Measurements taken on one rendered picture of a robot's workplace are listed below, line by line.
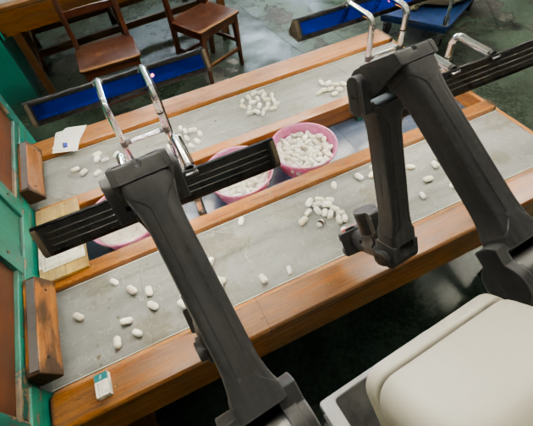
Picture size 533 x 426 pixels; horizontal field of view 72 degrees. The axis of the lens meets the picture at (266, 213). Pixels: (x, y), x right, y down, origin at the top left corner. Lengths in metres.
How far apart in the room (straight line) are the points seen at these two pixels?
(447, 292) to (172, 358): 1.42
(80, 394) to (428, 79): 1.05
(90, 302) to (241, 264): 0.47
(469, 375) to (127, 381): 0.86
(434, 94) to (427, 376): 0.39
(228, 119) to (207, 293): 1.31
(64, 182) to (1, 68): 2.06
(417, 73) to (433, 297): 1.54
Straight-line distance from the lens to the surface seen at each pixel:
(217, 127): 1.66
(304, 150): 1.51
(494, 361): 0.43
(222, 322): 0.44
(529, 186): 1.50
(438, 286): 2.07
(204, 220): 1.27
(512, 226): 0.62
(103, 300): 1.26
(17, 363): 1.13
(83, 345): 1.22
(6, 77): 3.66
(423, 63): 0.63
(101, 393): 1.10
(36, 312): 1.19
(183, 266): 0.44
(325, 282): 1.10
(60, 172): 1.74
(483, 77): 1.35
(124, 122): 1.80
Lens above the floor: 1.74
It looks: 52 degrees down
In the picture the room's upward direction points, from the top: 8 degrees counter-clockwise
